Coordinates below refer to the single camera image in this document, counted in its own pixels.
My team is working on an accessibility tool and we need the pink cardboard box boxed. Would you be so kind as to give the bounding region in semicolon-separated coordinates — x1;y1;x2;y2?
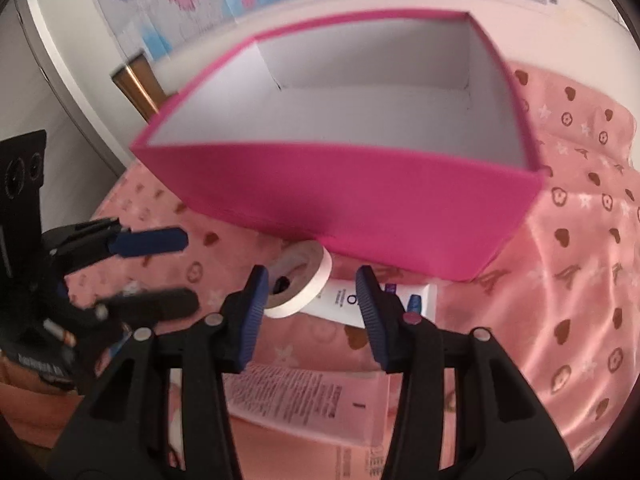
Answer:
129;8;546;282

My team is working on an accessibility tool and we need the person's left forearm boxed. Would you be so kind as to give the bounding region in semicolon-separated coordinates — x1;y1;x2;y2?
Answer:
0;352;86;451

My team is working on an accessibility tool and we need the copper tumbler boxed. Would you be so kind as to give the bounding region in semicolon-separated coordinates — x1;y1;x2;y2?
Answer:
111;50;168;123

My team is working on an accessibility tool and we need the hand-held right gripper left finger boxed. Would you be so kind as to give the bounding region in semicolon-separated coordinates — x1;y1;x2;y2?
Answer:
47;265;271;480

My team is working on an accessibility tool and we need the large pink tube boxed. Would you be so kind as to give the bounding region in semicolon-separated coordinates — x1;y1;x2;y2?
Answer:
222;360;401;448

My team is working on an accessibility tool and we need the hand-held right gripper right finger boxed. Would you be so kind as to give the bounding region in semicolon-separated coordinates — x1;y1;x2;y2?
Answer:
355;265;576;480

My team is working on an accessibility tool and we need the white tape roll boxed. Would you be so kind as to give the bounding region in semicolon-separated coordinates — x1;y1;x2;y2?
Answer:
263;241;333;319

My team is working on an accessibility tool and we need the pink flat package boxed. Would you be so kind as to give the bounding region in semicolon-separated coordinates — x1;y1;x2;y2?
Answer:
227;422;396;480

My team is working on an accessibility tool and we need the small white tube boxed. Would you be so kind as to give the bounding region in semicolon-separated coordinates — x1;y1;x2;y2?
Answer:
302;280;438;331

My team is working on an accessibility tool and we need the pink printed blanket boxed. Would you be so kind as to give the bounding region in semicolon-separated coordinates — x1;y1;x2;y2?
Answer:
65;57;640;480

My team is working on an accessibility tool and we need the grey door frame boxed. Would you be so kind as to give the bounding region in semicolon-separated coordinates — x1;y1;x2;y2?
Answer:
15;0;131;181

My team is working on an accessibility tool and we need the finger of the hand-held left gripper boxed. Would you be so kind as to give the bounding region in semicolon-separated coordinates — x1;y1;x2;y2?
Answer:
42;217;189;281
92;287;200;327

